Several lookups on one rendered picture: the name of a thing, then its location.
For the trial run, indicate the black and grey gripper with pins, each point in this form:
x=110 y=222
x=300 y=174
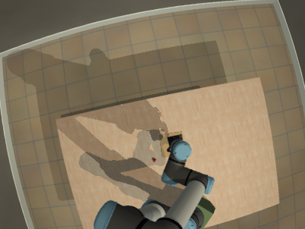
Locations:
x=171 y=139

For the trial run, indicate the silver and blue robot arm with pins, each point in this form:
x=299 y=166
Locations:
x=183 y=212

